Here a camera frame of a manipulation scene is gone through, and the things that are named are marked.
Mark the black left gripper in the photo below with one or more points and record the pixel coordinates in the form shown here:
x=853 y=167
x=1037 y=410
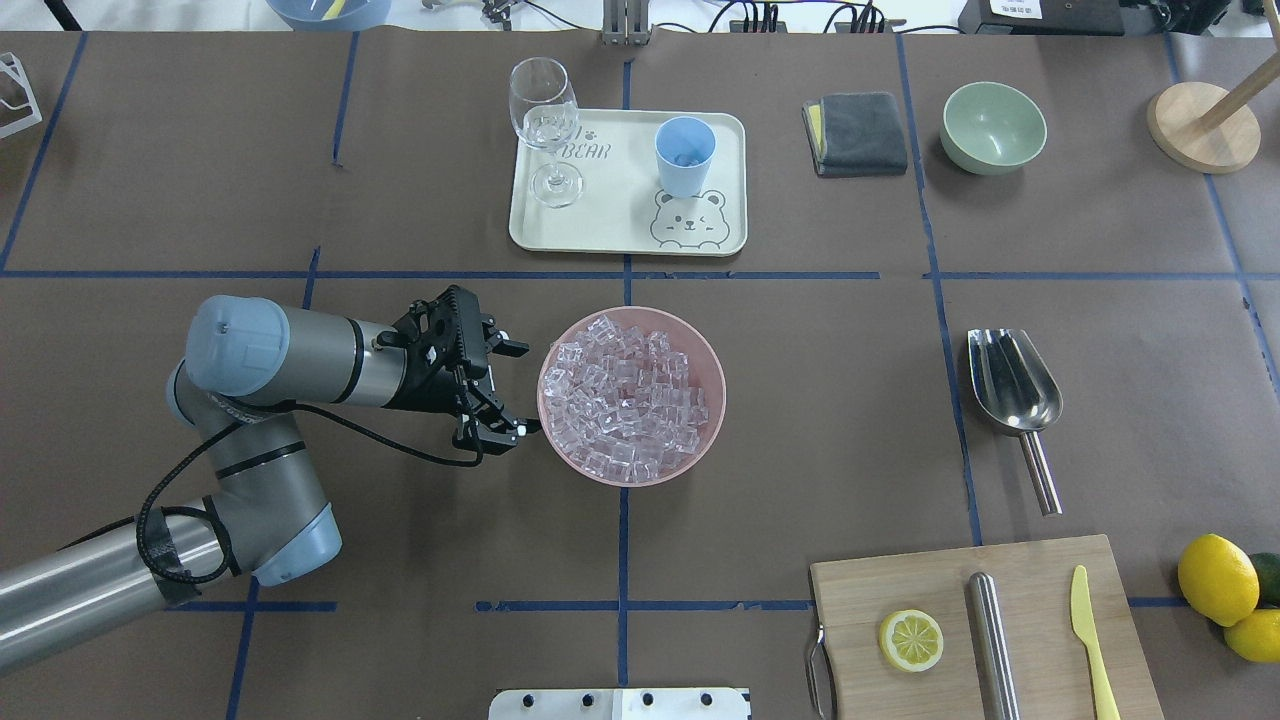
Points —
x=427 y=390

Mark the metal muddler bar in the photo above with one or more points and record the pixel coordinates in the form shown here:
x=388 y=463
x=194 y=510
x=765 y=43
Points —
x=997 y=685

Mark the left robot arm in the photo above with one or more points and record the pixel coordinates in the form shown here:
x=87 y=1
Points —
x=247 y=501

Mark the blue bowl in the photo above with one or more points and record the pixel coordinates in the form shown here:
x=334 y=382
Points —
x=358 y=15

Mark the white serving tray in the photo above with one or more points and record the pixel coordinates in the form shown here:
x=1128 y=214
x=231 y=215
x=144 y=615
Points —
x=622 y=207

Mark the wooden cutting board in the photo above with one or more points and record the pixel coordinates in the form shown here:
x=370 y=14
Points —
x=1051 y=677

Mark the metal ice scoop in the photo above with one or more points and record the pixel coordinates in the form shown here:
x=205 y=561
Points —
x=1016 y=391

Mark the white wire cup rack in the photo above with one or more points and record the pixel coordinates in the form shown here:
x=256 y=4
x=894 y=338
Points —
x=19 y=105

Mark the lemon half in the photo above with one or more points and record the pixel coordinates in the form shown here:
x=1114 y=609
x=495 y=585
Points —
x=911 y=641

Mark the pink bowl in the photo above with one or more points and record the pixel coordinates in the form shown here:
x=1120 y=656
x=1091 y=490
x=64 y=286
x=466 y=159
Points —
x=632 y=395

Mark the clear ice cubes pile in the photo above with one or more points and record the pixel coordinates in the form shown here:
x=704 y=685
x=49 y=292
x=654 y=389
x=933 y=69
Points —
x=630 y=395

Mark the yellow plastic fork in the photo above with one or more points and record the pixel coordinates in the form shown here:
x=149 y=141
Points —
x=330 y=11

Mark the dark grey folded cloth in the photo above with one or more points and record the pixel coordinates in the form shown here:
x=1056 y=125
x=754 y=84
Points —
x=856 y=135

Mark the wooden paper towel stand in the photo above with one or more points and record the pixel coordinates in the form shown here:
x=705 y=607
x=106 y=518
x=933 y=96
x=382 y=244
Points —
x=1207 y=128

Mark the yellow plastic knife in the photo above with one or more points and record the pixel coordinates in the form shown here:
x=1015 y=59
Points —
x=1085 y=629

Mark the light blue cup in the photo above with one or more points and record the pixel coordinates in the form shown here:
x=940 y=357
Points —
x=684 y=149

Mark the green ceramic bowl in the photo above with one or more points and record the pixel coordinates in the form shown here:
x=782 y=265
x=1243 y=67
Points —
x=990 y=129

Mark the yellow lemon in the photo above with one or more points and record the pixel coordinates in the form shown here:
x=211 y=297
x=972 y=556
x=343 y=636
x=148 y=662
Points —
x=1218 y=580
x=1255 y=638

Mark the aluminium frame post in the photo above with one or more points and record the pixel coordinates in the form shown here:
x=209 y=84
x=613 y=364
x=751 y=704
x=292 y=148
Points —
x=626 y=23

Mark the green lime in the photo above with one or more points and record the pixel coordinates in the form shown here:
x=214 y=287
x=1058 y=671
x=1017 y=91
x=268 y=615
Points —
x=1266 y=565

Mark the clear wine glass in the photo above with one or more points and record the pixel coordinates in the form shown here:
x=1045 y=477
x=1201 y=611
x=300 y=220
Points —
x=545 y=115

